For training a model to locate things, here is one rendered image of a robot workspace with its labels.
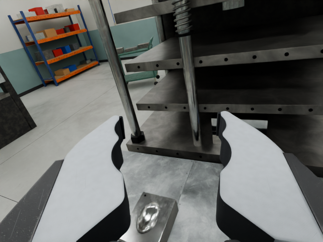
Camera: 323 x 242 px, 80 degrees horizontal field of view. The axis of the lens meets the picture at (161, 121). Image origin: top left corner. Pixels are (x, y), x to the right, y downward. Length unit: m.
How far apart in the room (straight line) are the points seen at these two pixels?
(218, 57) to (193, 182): 0.59
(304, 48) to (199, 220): 0.77
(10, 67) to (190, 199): 7.12
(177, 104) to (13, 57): 6.89
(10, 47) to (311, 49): 7.45
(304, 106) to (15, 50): 7.49
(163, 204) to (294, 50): 0.78
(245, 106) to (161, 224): 0.66
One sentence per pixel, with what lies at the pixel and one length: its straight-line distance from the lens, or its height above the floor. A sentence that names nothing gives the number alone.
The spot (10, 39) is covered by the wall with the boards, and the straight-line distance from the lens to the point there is 7.76.
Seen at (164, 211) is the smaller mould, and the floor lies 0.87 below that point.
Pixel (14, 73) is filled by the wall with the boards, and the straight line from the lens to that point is 7.59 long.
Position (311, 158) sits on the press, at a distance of 1.16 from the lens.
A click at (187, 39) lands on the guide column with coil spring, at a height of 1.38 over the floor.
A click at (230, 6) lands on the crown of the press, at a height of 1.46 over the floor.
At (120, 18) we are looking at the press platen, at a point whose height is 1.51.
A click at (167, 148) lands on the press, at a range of 1.19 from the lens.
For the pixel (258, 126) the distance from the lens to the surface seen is 1.08.
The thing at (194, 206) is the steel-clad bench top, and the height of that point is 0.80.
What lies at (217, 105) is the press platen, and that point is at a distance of 1.05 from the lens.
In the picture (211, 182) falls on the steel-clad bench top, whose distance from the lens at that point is 0.95.
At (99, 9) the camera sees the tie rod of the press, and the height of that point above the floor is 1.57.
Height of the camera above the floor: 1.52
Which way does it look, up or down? 29 degrees down
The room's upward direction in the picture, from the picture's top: 13 degrees counter-clockwise
